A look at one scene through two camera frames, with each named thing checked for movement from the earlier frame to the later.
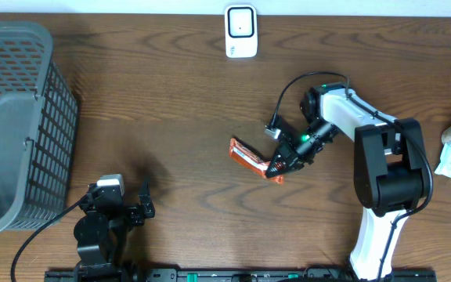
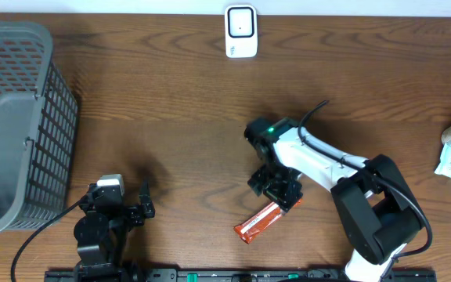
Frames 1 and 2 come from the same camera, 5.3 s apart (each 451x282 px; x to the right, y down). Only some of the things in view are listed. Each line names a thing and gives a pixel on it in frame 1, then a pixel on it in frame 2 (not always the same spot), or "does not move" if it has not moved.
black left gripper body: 131,217 does not move
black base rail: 242,275 does not move
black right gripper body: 307,142 → 276,185
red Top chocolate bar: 239,152 → 257,222
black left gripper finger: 145,197 does not move
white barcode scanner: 240,23 does not move
